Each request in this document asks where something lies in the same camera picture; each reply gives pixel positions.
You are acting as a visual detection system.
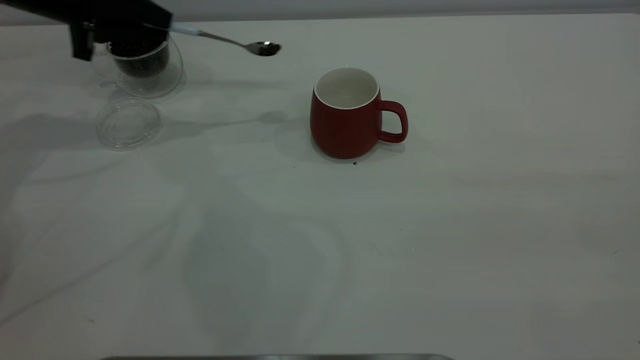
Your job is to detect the clear round glass lid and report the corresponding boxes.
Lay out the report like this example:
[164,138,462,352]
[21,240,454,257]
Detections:
[95,97,165,151]

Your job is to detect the dark coffee beans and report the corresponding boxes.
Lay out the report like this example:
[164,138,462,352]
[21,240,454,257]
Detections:
[108,42,170,79]

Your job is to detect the clear double-wall glass cup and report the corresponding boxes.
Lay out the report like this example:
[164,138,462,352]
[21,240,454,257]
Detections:
[90,30,184,100]

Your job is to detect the metal spoon pale blue handle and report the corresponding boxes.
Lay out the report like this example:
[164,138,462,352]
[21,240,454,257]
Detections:
[170,22,282,57]

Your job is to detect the red ceramic mug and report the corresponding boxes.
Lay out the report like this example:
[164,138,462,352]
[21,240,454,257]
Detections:
[309,67,409,160]

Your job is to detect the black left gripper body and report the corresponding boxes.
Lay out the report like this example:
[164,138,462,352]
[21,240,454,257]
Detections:
[62,0,98,62]

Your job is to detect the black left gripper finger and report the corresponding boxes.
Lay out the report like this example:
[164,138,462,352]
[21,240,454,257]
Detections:
[97,0,173,26]
[97,25,171,45]

